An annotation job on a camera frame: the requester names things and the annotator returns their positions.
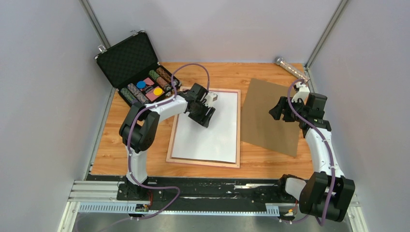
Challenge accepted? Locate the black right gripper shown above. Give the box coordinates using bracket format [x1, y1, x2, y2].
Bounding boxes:
[269, 96, 307, 122]

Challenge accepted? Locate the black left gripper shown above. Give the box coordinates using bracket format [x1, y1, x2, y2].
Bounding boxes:
[188, 100, 216, 128]

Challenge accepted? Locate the Great Wall photo print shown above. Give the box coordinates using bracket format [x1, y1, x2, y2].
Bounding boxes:
[171, 91, 239, 164]

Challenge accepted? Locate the brown backing board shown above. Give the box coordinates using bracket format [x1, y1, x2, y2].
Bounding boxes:
[240, 78, 301, 157]

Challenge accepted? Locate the wooden picture frame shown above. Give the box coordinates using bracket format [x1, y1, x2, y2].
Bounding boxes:
[166, 87, 241, 169]

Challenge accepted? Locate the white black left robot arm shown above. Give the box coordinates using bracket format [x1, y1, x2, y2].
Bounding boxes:
[119, 84, 218, 200]

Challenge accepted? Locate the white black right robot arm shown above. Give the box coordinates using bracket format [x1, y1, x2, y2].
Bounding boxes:
[269, 93, 355, 222]

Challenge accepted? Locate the glittery silver tube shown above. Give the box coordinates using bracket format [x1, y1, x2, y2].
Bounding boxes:
[274, 57, 309, 82]

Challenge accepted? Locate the yellow poker chip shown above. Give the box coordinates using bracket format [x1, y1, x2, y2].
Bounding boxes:
[153, 87, 163, 96]

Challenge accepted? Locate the blue poker chip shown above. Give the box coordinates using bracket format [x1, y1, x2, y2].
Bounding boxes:
[136, 81, 146, 89]

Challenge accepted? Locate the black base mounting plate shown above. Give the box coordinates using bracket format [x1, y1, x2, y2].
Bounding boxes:
[88, 175, 299, 213]

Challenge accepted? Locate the black poker chip case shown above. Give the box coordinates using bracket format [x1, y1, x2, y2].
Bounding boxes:
[94, 30, 182, 105]

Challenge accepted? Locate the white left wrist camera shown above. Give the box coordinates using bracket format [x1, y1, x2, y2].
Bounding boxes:
[203, 92, 218, 107]

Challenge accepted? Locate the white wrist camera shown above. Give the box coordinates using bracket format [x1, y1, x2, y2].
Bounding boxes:
[203, 92, 218, 107]
[292, 82, 310, 102]

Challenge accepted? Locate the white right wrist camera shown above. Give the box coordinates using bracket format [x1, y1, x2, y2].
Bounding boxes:
[292, 82, 310, 102]

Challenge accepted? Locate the aluminium enclosure post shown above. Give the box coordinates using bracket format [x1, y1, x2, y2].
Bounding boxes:
[305, 0, 350, 70]
[79, 0, 111, 49]

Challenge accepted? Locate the left aluminium enclosure post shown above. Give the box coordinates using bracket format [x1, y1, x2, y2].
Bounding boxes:
[79, 0, 111, 49]

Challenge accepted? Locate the aluminium front rail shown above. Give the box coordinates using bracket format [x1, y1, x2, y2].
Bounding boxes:
[58, 175, 367, 232]

